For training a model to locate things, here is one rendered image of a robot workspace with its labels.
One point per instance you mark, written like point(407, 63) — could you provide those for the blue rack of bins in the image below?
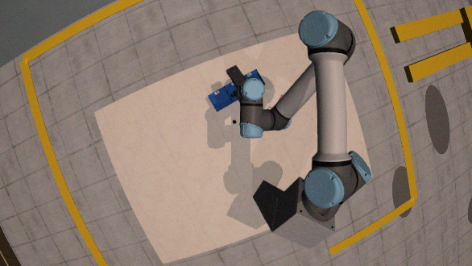
point(221, 99)

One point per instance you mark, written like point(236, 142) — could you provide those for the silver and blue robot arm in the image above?
point(330, 182)

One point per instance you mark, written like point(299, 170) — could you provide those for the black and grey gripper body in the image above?
point(236, 94)

